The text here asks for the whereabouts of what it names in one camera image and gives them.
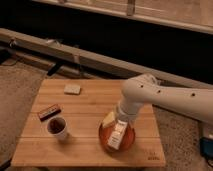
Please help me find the white sponge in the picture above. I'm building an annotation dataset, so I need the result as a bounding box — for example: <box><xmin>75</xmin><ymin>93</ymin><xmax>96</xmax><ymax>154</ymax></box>
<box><xmin>64</xmin><ymin>84</ymin><xmax>81</xmax><ymax>95</ymax></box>

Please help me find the wooden board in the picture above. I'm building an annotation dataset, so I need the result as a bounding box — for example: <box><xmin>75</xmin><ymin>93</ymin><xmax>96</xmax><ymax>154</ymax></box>
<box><xmin>12</xmin><ymin>79</ymin><xmax>166</xmax><ymax>167</ymax></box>

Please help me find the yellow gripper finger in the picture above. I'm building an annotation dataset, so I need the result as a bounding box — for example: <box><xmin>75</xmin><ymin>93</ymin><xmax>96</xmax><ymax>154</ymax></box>
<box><xmin>102</xmin><ymin>112</ymin><xmax>115</xmax><ymax>128</ymax></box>

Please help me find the white paper cup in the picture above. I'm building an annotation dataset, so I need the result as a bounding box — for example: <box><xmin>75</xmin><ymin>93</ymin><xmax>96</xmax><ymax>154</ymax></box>
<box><xmin>47</xmin><ymin>117</ymin><xmax>68</xmax><ymax>141</ymax></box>

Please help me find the orange round plate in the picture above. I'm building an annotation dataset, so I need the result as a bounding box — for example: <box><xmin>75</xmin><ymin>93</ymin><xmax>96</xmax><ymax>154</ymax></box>
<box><xmin>99</xmin><ymin>120</ymin><xmax>135</xmax><ymax>153</ymax></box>

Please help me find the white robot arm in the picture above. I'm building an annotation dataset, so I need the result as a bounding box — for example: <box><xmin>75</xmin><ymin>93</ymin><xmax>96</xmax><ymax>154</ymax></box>
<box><xmin>99</xmin><ymin>74</ymin><xmax>213</xmax><ymax>150</ymax></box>

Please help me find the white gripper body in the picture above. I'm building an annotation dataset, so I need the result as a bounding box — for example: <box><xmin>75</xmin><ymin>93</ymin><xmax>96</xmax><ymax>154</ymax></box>
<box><xmin>115</xmin><ymin>105</ymin><xmax>134</xmax><ymax>123</ymax></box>

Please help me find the brown rectangular eraser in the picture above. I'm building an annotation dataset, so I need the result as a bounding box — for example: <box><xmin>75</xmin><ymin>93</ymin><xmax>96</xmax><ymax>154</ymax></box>
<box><xmin>38</xmin><ymin>104</ymin><xmax>61</xmax><ymax>121</ymax></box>

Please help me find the blue box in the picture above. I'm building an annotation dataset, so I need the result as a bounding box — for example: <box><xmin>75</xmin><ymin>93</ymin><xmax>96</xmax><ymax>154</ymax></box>
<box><xmin>200</xmin><ymin>137</ymin><xmax>213</xmax><ymax>159</ymax></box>

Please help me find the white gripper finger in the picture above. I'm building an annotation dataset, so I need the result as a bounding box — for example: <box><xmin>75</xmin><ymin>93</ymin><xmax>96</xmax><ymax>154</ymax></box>
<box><xmin>107</xmin><ymin>121</ymin><xmax>128</xmax><ymax>150</ymax></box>

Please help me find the grey metal rail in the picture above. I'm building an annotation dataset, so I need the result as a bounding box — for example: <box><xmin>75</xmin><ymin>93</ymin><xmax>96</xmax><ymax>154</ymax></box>
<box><xmin>0</xmin><ymin>28</ymin><xmax>213</xmax><ymax>89</ymax></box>

